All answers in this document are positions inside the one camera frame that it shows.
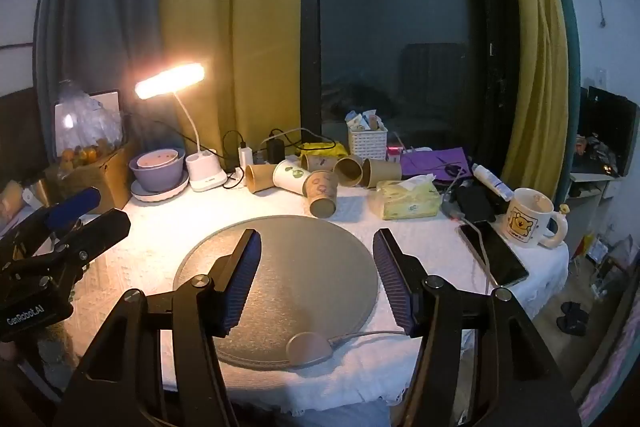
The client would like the white mat controller cable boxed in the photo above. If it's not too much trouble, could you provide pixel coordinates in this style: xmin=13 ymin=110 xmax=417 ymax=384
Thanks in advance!
xmin=327 ymin=329 xmax=408 ymax=349

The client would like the white phone cable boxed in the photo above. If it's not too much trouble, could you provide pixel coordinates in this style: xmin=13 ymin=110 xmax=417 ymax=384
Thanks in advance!
xmin=448 ymin=177 xmax=502 ymax=292

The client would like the black smartphone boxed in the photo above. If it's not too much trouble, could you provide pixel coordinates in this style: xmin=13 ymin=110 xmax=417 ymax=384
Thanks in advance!
xmin=458 ymin=220 xmax=530 ymax=288

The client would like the purple folder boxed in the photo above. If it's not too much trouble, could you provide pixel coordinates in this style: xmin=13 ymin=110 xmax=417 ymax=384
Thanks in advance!
xmin=400 ymin=148 xmax=474 ymax=180

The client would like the white desk lamp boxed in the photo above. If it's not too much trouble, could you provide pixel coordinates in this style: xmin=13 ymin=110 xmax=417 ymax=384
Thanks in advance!
xmin=134 ymin=63 xmax=230 ymax=193

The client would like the teal curtain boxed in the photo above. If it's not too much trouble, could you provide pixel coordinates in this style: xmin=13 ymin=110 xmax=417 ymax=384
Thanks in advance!
xmin=530 ymin=0 xmax=585 ymax=208
xmin=32 ymin=0 xmax=172 ymax=160

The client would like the black monitor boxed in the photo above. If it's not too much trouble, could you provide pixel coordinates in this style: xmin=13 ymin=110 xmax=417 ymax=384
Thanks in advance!
xmin=581 ymin=85 xmax=640 ymax=178

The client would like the purple bowl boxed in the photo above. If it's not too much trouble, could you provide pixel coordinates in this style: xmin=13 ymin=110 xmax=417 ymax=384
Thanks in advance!
xmin=129 ymin=148 xmax=187 ymax=194

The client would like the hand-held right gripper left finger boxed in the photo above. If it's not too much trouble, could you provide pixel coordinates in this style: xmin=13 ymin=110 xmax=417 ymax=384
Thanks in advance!
xmin=60 ymin=229 xmax=263 ymax=427

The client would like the cardboard box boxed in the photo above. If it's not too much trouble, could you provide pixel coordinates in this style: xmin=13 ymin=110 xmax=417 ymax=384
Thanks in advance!
xmin=45 ymin=146 xmax=134 ymax=214

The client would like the white tube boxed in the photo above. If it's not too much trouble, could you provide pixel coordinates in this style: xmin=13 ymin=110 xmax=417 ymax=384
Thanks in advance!
xmin=472 ymin=163 xmax=515 ymax=202

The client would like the black window frame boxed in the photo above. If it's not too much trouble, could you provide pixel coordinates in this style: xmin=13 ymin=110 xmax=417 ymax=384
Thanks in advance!
xmin=299 ymin=0 xmax=523 ymax=160

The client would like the white charger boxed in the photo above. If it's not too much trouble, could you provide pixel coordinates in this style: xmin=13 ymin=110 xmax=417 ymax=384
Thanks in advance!
xmin=238 ymin=147 xmax=255 ymax=180

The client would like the yellow packet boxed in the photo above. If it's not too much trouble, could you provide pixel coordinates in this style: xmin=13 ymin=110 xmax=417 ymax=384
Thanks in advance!
xmin=298 ymin=142 xmax=350 ymax=158

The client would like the grey mat controller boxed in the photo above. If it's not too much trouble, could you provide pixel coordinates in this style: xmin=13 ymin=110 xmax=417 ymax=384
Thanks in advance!
xmin=286 ymin=332 xmax=334 ymax=368

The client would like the white textured tablecloth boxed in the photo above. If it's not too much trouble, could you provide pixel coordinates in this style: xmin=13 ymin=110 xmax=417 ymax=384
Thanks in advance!
xmin=65 ymin=179 xmax=571 ymax=419

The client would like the white green-print paper cup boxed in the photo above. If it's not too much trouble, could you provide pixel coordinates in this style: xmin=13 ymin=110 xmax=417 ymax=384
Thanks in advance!
xmin=272 ymin=159 xmax=312 ymax=196

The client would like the white bear-print mug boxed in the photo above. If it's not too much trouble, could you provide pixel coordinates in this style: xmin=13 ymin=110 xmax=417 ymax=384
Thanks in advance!
xmin=501 ymin=187 xmax=569 ymax=251

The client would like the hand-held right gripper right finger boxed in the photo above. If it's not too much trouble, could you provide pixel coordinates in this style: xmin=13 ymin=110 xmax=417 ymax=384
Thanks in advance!
xmin=372 ymin=228 xmax=583 ymax=427

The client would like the black pouch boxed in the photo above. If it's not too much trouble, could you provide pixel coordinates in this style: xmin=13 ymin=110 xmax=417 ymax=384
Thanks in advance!
xmin=451 ymin=182 xmax=507 ymax=224

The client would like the brown printed paper cup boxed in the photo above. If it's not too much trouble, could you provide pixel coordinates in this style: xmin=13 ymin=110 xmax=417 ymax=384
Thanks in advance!
xmin=306 ymin=170 xmax=341 ymax=220

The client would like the plain brown paper cup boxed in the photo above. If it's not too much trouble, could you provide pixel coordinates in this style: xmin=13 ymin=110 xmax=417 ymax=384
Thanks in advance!
xmin=300 ymin=153 xmax=337 ymax=173
xmin=361 ymin=158 xmax=404 ymax=190
xmin=245 ymin=163 xmax=279 ymax=194
xmin=333 ymin=154 xmax=365 ymax=188

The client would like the white plastic basket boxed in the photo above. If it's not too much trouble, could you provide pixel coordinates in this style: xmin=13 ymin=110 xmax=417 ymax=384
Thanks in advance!
xmin=347 ymin=127 xmax=390 ymax=158

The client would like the yellow-green tissue pack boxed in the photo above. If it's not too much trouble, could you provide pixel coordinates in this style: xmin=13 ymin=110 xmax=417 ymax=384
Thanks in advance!
xmin=369 ymin=174 xmax=442 ymax=222

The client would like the round grey heating mat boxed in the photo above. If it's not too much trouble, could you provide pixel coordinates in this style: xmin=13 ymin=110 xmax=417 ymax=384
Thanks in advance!
xmin=173 ymin=214 xmax=379 ymax=370

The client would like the bunch of sachets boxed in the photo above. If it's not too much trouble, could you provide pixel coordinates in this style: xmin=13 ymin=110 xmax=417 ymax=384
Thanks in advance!
xmin=345 ymin=108 xmax=386 ymax=132

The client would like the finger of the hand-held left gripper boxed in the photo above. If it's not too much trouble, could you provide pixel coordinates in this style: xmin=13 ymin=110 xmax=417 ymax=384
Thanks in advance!
xmin=50 ymin=210 xmax=132 ymax=269
xmin=0 ymin=186 xmax=102 ymax=254

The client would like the black cable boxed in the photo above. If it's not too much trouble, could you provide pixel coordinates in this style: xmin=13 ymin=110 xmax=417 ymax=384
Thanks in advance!
xmin=221 ymin=129 xmax=247 ymax=174

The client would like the tan paper package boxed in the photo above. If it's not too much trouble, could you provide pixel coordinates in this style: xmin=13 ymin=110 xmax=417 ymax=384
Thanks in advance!
xmin=0 ymin=179 xmax=52 ymax=229

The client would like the white side desk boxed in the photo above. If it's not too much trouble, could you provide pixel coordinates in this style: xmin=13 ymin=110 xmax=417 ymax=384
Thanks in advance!
xmin=569 ymin=171 xmax=627 ymax=235

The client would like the white plate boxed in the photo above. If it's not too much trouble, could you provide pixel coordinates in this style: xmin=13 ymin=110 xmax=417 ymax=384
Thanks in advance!
xmin=131 ymin=169 xmax=191 ymax=204

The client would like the clear plastic bag of oranges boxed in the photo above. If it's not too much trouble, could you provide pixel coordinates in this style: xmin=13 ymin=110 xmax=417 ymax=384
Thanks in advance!
xmin=54 ymin=79 xmax=126 ymax=168

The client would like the yellow curtain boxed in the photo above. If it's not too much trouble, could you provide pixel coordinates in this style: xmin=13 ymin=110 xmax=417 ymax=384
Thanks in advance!
xmin=157 ymin=0 xmax=307 ymax=174
xmin=495 ymin=0 xmax=572 ymax=196

